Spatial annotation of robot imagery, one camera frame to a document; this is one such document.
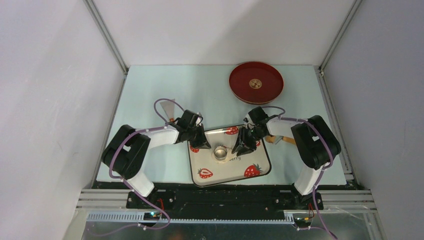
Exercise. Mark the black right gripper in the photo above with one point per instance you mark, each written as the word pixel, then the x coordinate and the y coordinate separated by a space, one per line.
pixel 245 146

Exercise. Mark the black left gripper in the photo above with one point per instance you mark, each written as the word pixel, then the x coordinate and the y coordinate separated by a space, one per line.
pixel 202 142

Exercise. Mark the wooden dough roller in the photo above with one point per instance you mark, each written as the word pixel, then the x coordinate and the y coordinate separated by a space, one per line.
pixel 275 139

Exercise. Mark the round steel dough cutter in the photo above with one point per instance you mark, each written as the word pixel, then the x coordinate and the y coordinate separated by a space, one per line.
pixel 220 153

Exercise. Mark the white strawberry print tray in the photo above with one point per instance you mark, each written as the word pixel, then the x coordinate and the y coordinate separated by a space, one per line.
pixel 205 171

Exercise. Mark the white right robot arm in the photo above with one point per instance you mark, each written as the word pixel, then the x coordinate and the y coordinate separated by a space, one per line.
pixel 315 142

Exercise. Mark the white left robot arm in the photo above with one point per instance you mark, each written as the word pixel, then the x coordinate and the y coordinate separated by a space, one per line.
pixel 125 153

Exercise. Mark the round dark red tray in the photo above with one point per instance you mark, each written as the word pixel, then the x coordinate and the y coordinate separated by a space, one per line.
pixel 256 83

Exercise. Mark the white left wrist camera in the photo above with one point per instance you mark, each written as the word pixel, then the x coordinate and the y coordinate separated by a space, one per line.
pixel 199 119

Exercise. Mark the steel scraper orange handle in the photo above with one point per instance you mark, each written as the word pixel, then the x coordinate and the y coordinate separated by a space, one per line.
pixel 169 109

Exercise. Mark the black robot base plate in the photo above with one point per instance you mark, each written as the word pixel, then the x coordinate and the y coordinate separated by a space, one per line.
pixel 227 205

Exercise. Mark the right aluminium corner post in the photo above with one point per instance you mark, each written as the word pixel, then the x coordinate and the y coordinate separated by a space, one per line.
pixel 340 33

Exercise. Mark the aluminium corner post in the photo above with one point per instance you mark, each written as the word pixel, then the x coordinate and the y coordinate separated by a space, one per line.
pixel 340 33
pixel 106 34

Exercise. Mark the aluminium frame rail front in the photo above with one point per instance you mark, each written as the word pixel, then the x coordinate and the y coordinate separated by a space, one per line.
pixel 110 204

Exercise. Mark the left aluminium corner post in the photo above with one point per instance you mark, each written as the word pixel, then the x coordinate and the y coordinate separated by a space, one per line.
pixel 106 34

